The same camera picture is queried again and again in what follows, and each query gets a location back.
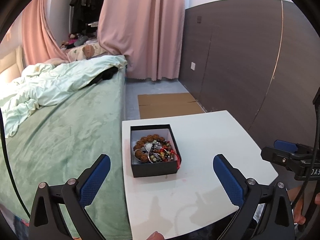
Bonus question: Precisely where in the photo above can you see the black square jewelry box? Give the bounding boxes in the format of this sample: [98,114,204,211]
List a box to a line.
[130,124,182,178]

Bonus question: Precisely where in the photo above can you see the white wall socket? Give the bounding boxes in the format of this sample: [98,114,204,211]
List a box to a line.
[190,62,195,71]

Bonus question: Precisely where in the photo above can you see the pale green duvet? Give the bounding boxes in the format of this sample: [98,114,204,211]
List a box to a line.
[1,55,127,138]

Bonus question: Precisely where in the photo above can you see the green velvet bed cover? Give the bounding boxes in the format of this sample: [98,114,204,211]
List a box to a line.
[1,69,131,239]

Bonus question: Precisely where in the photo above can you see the person's left thumb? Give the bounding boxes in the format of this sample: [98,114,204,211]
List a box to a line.
[146,231,165,240]

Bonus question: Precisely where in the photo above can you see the white side table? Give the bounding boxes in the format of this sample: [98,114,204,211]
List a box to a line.
[122,111,278,239]

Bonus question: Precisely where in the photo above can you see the pink curtain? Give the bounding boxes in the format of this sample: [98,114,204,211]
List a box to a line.
[98,0,185,81]
[22,0,68,65]

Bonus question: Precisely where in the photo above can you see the silver chain bracelet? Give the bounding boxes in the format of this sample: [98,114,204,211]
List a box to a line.
[133,141,166,164]

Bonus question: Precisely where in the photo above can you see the brown rudraksha bead bracelet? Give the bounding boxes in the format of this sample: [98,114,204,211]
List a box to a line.
[133,134,163,164]

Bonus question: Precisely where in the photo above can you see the flattened brown cardboard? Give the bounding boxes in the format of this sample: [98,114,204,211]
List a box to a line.
[138,93,204,119]

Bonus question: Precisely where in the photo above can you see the pink curtain left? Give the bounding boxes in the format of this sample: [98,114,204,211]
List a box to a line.
[22,0,68,65]

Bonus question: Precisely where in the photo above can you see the red string bracelet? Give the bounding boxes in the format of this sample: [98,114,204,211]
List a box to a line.
[159,147,182,172]

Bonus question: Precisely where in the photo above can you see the pink curtain right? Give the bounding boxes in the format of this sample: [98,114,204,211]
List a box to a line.
[98,0,185,81]

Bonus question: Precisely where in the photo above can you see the person's right hand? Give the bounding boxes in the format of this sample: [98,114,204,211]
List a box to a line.
[287,185,320,225]

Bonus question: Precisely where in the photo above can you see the bear print pillow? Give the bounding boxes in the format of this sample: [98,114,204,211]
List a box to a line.
[66,42,107,62]

